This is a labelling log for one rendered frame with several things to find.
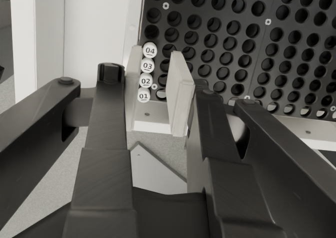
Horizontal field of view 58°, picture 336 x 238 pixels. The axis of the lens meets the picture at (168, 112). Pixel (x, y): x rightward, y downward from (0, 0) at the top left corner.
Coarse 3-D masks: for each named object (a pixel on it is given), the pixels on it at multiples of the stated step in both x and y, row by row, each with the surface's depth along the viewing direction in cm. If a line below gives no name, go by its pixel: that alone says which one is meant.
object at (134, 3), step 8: (128, 0) 30; (136, 0) 30; (128, 8) 31; (136, 8) 31; (128, 16) 31; (136, 16) 31; (128, 24) 31; (136, 24) 31; (128, 32) 32; (136, 32) 32; (128, 40) 32; (136, 40) 32; (128, 48) 32; (128, 56) 33
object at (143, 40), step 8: (144, 0) 26; (152, 0) 26; (160, 0) 26; (144, 8) 26; (152, 8) 26; (160, 8) 26; (144, 16) 26; (160, 16) 26; (144, 24) 26; (152, 24) 26; (160, 24) 27; (144, 32) 27; (160, 32) 27; (144, 40) 27; (152, 40) 27; (160, 40) 27; (144, 56) 28; (152, 72) 28; (152, 80) 29; (152, 96) 29
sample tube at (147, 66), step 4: (144, 60) 27; (148, 60) 27; (152, 60) 27; (144, 64) 27; (148, 64) 27; (152, 64) 27; (144, 68) 27; (148, 68) 27; (152, 68) 27; (148, 72) 27
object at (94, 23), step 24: (72, 0) 31; (96, 0) 31; (120, 0) 31; (72, 24) 32; (96, 24) 32; (120, 24) 32; (72, 48) 33; (96, 48) 33; (120, 48) 33; (72, 72) 34; (96, 72) 34; (144, 120) 31; (168, 120) 32; (288, 120) 37; (312, 120) 39; (312, 144) 33
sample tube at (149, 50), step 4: (148, 36) 30; (144, 44) 27; (148, 44) 26; (152, 44) 26; (144, 48) 26; (148, 48) 26; (152, 48) 26; (156, 48) 26; (144, 52) 26; (148, 52) 26; (152, 52) 26; (156, 52) 26; (148, 56) 26; (152, 56) 26
